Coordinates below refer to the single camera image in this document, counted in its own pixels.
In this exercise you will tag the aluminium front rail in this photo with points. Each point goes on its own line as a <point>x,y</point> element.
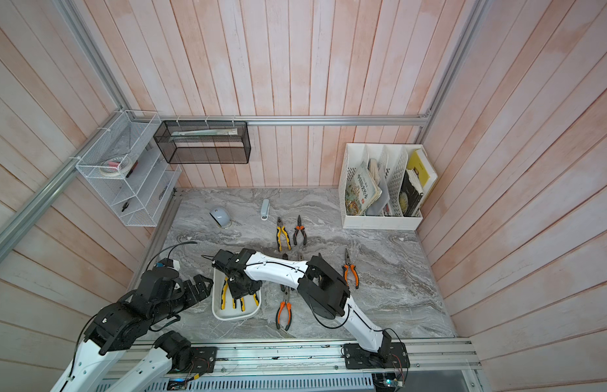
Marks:
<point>306,365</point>

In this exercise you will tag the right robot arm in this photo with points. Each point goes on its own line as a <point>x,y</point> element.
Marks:
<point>321,286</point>

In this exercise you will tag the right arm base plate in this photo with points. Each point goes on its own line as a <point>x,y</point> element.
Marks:
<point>392,356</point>

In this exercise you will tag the illustrated history book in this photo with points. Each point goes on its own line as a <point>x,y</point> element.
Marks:
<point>361,192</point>

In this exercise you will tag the yellow black combination pliers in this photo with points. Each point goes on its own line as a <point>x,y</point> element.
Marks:
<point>283,238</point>

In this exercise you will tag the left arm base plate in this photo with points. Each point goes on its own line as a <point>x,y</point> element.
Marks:
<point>195,360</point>

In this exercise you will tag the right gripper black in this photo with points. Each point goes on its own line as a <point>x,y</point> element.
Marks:
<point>236,294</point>

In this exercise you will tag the black mesh wall basket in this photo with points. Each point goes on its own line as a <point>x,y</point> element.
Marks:
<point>204,142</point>

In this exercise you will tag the orange black small pliers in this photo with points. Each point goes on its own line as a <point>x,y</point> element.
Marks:
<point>300,230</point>

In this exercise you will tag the orange long nose pliers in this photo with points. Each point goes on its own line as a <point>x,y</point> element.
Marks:
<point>285,307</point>

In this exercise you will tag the white file organizer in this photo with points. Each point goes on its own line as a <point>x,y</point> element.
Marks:
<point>386,164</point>

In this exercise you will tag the light blue round clock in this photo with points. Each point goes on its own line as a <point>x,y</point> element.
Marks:
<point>221,217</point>

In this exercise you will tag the white wire wall shelf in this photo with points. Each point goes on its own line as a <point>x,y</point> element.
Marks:
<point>140,198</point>

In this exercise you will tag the yellow pliers in box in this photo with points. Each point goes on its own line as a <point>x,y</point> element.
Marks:
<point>223,296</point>

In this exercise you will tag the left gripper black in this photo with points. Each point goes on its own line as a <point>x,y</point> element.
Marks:
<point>193,297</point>

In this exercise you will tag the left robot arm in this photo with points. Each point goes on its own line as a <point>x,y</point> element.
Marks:
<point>160,297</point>

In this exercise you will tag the tape roll on shelf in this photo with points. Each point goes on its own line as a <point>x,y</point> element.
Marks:
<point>116,167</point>

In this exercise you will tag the black book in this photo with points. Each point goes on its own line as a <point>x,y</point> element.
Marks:
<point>411,194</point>

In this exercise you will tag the yellow book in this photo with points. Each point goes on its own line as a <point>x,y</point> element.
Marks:
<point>420,165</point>

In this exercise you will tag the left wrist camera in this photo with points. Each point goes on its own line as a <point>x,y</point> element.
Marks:
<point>168,263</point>

